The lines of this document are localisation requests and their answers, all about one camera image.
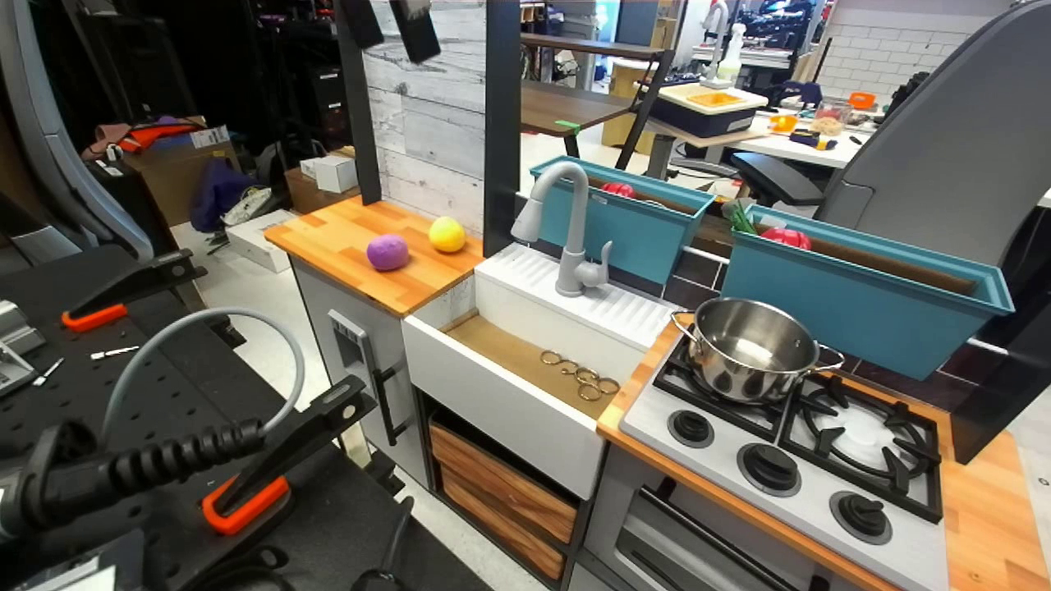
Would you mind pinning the grey toy kitchen tap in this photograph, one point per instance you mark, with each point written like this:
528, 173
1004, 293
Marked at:
571, 218

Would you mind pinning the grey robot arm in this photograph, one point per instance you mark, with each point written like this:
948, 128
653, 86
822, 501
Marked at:
955, 144

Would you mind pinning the yellow ball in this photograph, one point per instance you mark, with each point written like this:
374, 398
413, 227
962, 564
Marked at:
448, 235

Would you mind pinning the white toy kitchen sink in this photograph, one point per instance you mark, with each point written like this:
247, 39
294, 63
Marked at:
494, 394

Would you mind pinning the small teal planter box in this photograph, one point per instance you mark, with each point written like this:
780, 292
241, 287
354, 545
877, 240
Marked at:
626, 235

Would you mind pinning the red toy fruit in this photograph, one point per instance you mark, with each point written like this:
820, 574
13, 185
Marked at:
620, 189
785, 237

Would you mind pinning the purple ball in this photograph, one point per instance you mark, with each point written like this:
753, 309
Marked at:
389, 255

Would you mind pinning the white plank back panel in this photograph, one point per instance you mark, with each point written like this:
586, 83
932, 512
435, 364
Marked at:
427, 133

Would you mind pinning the wooden counter beside sink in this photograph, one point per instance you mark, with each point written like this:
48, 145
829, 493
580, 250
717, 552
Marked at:
339, 249

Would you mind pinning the dark wooden shelf table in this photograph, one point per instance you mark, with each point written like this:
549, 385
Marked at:
576, 105

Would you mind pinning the wooden drawer fronts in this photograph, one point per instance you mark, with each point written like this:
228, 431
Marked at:
494, 497

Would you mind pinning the black stove knob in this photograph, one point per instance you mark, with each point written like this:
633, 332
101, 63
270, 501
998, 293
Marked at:
770, 468
691, 427
860, 516

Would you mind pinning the stainless steel pot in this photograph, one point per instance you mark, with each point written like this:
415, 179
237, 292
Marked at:
751, 348

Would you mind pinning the white box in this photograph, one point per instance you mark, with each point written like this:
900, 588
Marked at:
328, 173

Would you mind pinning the white toy stove top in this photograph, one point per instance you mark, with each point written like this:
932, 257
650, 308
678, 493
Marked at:
709, 460

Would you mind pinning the white tray with yellow inside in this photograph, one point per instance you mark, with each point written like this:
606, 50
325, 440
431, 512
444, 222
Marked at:
709, 103

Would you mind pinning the large orange black clamp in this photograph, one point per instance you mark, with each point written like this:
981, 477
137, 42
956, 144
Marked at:
298, 437

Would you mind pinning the black office chair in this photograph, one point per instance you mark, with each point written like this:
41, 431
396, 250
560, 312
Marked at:
777, 179

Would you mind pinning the grey oven door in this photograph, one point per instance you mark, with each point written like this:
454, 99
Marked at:
657, 545

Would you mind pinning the black hanging paddle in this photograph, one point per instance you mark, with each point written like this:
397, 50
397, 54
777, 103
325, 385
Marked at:
415, 27

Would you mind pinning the large teal planter box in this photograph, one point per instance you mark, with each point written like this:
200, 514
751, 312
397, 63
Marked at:
843, 308

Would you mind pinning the white bottle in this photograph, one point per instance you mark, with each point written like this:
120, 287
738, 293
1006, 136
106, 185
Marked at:
731, 54

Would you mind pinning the purple cloth bag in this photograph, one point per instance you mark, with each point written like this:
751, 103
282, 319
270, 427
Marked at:
218, 193

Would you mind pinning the brown cardboard box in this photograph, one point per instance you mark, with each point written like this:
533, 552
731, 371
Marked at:
174, 182

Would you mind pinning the small orange black clamp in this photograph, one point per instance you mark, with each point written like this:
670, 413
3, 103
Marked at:
131, 280

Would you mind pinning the orange tool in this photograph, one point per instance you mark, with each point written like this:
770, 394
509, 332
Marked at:
152, 136

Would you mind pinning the small silver tool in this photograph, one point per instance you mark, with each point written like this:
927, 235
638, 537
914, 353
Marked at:
117, 353
48, 371

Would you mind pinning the grey curved cover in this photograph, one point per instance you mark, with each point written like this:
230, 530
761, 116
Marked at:
54, 119

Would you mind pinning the wide black frame post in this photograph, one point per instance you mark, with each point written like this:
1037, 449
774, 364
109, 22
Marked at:
505, 110

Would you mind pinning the thin black frame post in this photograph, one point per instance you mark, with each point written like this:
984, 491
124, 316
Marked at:
360, 110

